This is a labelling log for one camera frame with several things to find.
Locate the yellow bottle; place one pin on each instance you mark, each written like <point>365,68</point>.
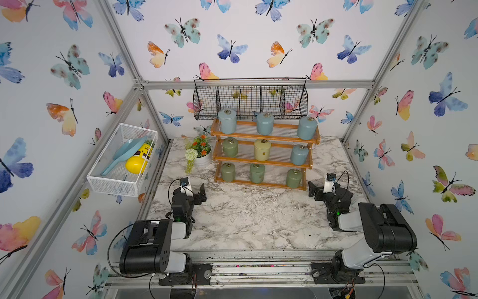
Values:
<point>137,164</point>

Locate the green canister middle left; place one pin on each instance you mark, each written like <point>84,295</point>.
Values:
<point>230,147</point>

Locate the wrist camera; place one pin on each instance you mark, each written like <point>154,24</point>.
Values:
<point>185,186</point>
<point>330,183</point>

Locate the green canister bottom left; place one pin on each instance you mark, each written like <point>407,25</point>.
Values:
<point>228,172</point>

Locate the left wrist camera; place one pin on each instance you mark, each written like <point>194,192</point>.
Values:
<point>185,186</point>

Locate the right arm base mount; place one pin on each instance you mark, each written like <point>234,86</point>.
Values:
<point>329,273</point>

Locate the white pot with flowers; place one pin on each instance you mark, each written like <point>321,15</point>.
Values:
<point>198,153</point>

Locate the teal dustpan scoop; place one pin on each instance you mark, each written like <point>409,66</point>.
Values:
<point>125,152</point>

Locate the yellow canister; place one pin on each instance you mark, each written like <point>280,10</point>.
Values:
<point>262,148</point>

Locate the wooden three-tier shelf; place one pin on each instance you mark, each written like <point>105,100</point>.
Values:
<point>281,150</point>

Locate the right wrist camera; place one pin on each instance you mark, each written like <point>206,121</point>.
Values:
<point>330,183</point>

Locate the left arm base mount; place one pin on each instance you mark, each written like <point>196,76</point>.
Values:
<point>194,274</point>

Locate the green canister bottom right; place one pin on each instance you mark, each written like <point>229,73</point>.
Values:
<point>294,178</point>

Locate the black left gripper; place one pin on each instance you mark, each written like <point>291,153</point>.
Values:
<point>196,195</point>

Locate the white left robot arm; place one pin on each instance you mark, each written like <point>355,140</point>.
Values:
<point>147,250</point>

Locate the blue canister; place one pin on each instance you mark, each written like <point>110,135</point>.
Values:
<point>307,128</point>
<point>265,123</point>
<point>227,120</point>
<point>299,154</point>

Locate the black wire wall basket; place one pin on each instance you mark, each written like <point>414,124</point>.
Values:
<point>284,98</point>

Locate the green canister bottom middle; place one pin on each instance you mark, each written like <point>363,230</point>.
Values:
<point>257,173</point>

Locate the white mesh wall basket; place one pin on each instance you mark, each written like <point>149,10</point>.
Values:
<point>121,166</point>

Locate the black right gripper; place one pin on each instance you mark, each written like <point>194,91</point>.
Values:
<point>320,192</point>

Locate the green canister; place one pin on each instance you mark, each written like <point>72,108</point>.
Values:
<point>230,147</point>
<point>294,178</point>
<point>228,172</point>
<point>257,173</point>

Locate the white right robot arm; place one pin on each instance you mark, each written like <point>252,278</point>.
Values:
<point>385,230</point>

